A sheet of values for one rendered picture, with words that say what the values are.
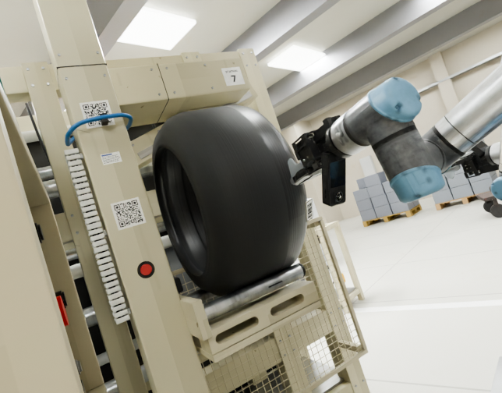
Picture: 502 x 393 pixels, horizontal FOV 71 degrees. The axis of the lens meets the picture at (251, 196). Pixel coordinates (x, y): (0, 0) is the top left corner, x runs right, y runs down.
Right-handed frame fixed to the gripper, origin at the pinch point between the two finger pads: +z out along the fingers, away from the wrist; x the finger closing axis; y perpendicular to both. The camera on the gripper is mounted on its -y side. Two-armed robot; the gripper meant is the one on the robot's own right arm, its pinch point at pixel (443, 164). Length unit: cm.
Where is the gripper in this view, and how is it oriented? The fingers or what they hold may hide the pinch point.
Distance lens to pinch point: 159.0
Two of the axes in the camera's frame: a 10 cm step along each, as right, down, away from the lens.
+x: 8.4, -4.0, 3.8
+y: 4.3, 9.0, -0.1
